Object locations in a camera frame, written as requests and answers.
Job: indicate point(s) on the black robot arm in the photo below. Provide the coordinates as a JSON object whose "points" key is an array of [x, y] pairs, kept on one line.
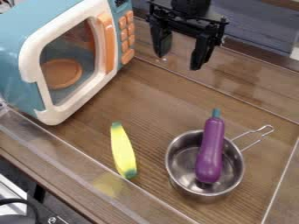
{"points": [[189, 18]]}

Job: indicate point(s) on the clear acrylic barrier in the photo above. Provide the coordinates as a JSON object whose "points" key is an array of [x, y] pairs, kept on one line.
{"points": [[102, 197]]}

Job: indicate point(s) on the yellow toy banana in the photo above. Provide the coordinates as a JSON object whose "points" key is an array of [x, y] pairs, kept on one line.
{"points": [[122, 152]]}

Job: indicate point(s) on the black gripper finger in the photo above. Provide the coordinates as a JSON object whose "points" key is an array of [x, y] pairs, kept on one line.
{"points": [[204, 44], [161, 35]]}

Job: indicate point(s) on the purple toy eggplant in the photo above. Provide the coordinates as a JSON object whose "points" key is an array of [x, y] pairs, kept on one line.
{"points": [[208, 160]]}

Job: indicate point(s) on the silver pot with handle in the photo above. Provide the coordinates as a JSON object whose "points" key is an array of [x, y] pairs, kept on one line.
{"points": [[179, 162]]}

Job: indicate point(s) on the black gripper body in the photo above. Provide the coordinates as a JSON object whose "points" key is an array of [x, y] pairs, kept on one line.
{"points": [[188, 16]]}

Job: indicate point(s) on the blue toy microwave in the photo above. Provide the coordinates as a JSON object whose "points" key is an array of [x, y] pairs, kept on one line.
{"points": [[62, 48]]}

